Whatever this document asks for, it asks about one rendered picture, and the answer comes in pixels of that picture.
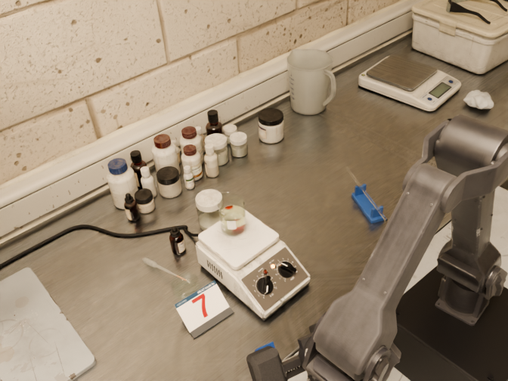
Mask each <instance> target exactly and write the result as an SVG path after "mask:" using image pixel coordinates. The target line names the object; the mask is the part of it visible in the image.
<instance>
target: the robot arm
mask: <svg viewBox="0 0 508 381"><path fill-rule="evenodd" d="M433 157H435V162H436V165H437V168H436V167H434V166H431V165H429V164H427V163H428V161H430V160H431V158H433ZM507 176H508V130H506V129H502V128H499V127H496V126H494V125H491V124H488V123H486V122H482V121H479V120H477V119H473V118H471V117H468V116H464V115H463V114H458V115H456V116H455V117H454V118H453V119H452V120H451V121H449V120H445V121H444V122H442V123H441V124H440V125H438V126H437V127H436V128H435V129H434V130H432V131H431V132H430V133H429V134H428V135H427V136H426V137H425V138H424V141H423V153H422V158H421V159H420V160H418V161H417V162H416V163H415V164H414V165H413V166H412V167H411V168H410V169H409V171H408V172H407V174H406V175H405V178H404V181H403V185H402V191H403V194H402V195H401V198H400V199H399V201H398V203H397V205H396V207H395V209H394V211H393V213H392V215H391V217H390V219H389V221H388V223H387V225H386V226H385V228H384V230H383V232H382V234H381V236H380V238H379V240H378V242H377V244H376V246H375V248H374V250H373V252H372V253H371V255H370V258H369V259H368V261H367V264H366V265H365V267H364V270H363V271H362V273H361V276H360V277H359V278H358V281H357V283H356V284H355V286H354V287H353V289H352V291H350V292H348V293H346V294H345V295H343V296H341V297H339V298H338V299H336V300H334V301H333V303H332V304H331V306H330V307H329V309H328V310H327V311H326V312H325V313H324V314H323V315H322V316H321V318H320V319H319V320H318V322H317V323H316V324H313V325H311V326H310V327H309V330H310V334H308V335H306V336H303V337H302V338H299V339H297V340H298V343H299V353H298V354H296V355H294V356H292V357H290V358H287V359H285V360H283V361H282V360H281V358H280V356H279V353H278V350H277V349H276V348H275V347H274V342H270V343H268V344H266V345H263V346H261V347H259V348H257V349H256V350H255V351H254V352H253V353H251V354H249V355H247V357H246V361H247V364H248V367H249V371H250V374H251V377H252V381H288V379H290V378H292V377H294V376H296V375H298V374H300V373H303V372H305V371H307V374H308V378H307V379H306V380H307V381H386V380H387V379H388V378H389V375H390V373H391V371H392V368H393V367H394V366H395V365H396V364H397V363H399V362H400V358H401V352H400V350H399V349H398V348H397V346H396V345H395V344H394V342H393V340H394V338H395V336H396V334H397V321H396V311H395V310H396V308H397V306H398V303H399V301H400V299H401V297H402V296H403V294H404V291H405V290H406V288H407V286H408V284H409V283H410V280H411V278H412V277H413V275H414V273H415V271H416V269H417V267H418V265H419V263H420V261H421V260H422V258H423V256H424V254H425V252H426V250H427V248H428V247H429V244H430V243H431V241H432V238H433V237H434V235H435V233H436V231H437V230H438V227H439V225H440V224H441V222H442V220H443V218H444V216H445V214H446V213H449V212H451V239H450V241H448V242H447V243H446V244H445V245H444V246H443V247H442V249H441V251H440V253H439V255H438V258H437V261H438V267H437V271H438V272H439V273H442V274H444V277H442V278H441V284H440V287H439V291H438V296H439V297H440V298H439V299H438V301H437V302H436V303H435V307H436V308H439V309H441V310H442V311H444V312H446V313H448V314H450V315H452V316H454V317H455V318H457V319H459V320H461V321H463V322H465V323H466V324H468V325H470V326H474V325H475V324H476V322H477V321H478V319H479V318H480V317H481V315H482V313H483V312H484V310H485V309H486V308H487V306H488V304H489V299H490V298H491V297H492V296H499V295H500V294H501V293H502V290H503V286H504V285H503V284H504V283H505V281H506V276H507V274H508V273H507V272H506V271H505V270H503V269H502V268H501V267H500V266H501V254H500V252H499V251H498V250H497V248H496V247H495V246H494V245H493V244H492V243H491V241H490V237H491V223H492V216H493V208H494V194H495V189H496V188H497V187H498V186H499V185H500V183H501V182H502V181H503V180H504V179H505V178H506V177H507Z"/></svg>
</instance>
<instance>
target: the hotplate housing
mask: <svg viewBox="0 0 508 381"><path fill-rule="evenodd" d="M195 247H196V251H197V259H198V263H200V265H201V266H202V267H203V268H204V269H205V270H207V271H208V272H209V273H210V274H211V275H212V276H213V277H214V278H215V279H216V280H218V281H219V282H220V283H221V284H222V285H223V286H225V287H226V288H227V289H228V290H229V291H231V292H232V293H233V294H234V295H235V296H236V297H237V298H238V299H239V300H240V301H241V302H243V303H244V304H245V305H246V306H247V307H248V308H250V309H251V310H252V311H253V312H254V313H256V314H257V315H258V316H259V317H260V318H261V319H262V320H264V321H265V320H266V319H267V318H269V317H270V316H271V315H272V314H273V313H275V312H276V311H277V310H278V309H279V308H280V307H282V306H283V305H284V304H285V303H287V302H288V301H289V300H291V298H293V297H294V296H295V295H296V294H297V293H299V292H300V291H301V290H303V289H304V288H305V287H306V286H308V285H309V283H310V274H309V273H308V272H307V271H306V270H305V268H304V267H303V266H302V264H301V263H300V262H299V260H298V259H297V258H296V257H295V256H294V254H293V253H292V252H291V250H290V249H289V247H288V246H287V245H286V244H285V243H284V242H283V241H282V240H280V239H279V240H278V241H277V242H276V243H274V244H273V245H272V246H270V247H269V248H267V249H266V250H265V251H264V252H262V253H261V254H259V255H258V256H256V257H255V258H254V259H253V260H251V261H250V262H248V263H247V264H245V265H244V266H243V267H242V268H240V269H237V270H234V269H233V268H231V267H230V266H228V265H227V264H226V263H225V262H223V261H222V260H221V259H220V258H219V257H218V256H217V255H216V254H214V253H213V252H212V251H211V250H209V249H208V248H207V247H206V246H204V245H203V244H202V243H201V242H200V241H198V242H196V245H195ZM284 247H286V248H287V249H288V250H289V252H290V253H291V255H292V256H293V257H294V259H295V260H296V261H297V262H298V263H299V265H300V266H301V267H302V269H303V270H304V271H305V273H306V274H307V275H308V277H307V278H305V279H304V280H303V281H302V282H301V283H300V284H298V285H297V286H296V287H295V288H293V289H292V290H291V291H289V292H288V293H287V294H286V295H285V296H284V297H282V298H281V299H280V300H278V301H277V302H276V303H275V304H273V305H272V306H271V307H270V308H269V309H268V310H266V311H264V310H263V308H262V307H261V306H260V304H259V303H258V302H257V301H256V299H255V298H254V296H253V295H252V293H251V292H250V291H249V290H248V289H247V287H246V286H245V284H244V283H243V281H242V280H241V279H242V278H244V277H245V276H246V275H248V274H249V273H250V272H252V271H253V270H255V269H256V268H257V267H259V266H260V265H261V264H262V263H264V262H265V261H267V260H268V259H269V258H271V257H272V256H273V255H275V254H276V253H277V252H279V251H280V250H282V249H283V248H284Z"/></svg>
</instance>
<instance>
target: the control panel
mask: <svg viewBox="0 0 508 381"><path fill-rule="evenodd" d="M281 262H289V263H291V264H292V265H293V267H294V268H296V272H295V273H294V274H293V275H292V276H291V277H288V278H285V277H282V276H281V275H280V274H279V271H278V266H279V264H280V263H281ZM271 265H275V268H272V267H271ZM264 270H266V271H267V272H268V273H267V274H264V273H263V271H264ZM266 276H270V277H271V282H272V283H273V286H274V287H273V290H272V291H271V293H269V294H267V295H264V294H261V293H260V292H259V291H258V289H257V286H256V285H257V282H258V280H259V279H260V278H263V277H266ZM307 277H308V275H307V274H306V273H305V271H304V270H303V269H302V267H301V266H300V265H299V263H298V262H297V261H296V260H295V259H294V257H293V256H292V255H291V253H290V252H289V250H288V249H287V248H286V247H284V248H283V249H282V250H280V251H279V252H277V253H276V254H275V255H273V256H272V257H271V258H269V259H268V260H267V261H265V262H264V263H262V264H261V265H260V266H259V267H257V268H256V269H255V270H253V271H252V272H250V273H249V274H248V275H246V276H245V277H244V278H242V279H241V280H242V281H243V283H244V284H245V286H246V287H247V289H248V290H249V291H250V292H251V293H252V295H253V296H254V298H255V299H256V301H257V302H258V303H259V304H260V306H261V307H262V308H263V310H264V311H266V310H268V309H269V308H270V307H271V306H272V305H273V304H275V303H276V302H277V301H278V300H280V299H281V298H282V297H284V296H285V295H286V294H287V293H288V292H289V291H291V290H292V289H293V288H295V287H296V286H297V285H298V284H300V283H301V282H302V281H303V280H304V279H305V278H307Z"/></svg>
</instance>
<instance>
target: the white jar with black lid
mask: <svg viewBox="0 0 508 381"><path fill-rule="evenodd" d="M259 138H260V140H261V141H263V142H265V143H268V144H274V143H277V142H279V141H281V140H282V139H283V112H282V111H281V110H279V109H276V108H267V109H264V110H262V111H260V112H259Z"/></svg>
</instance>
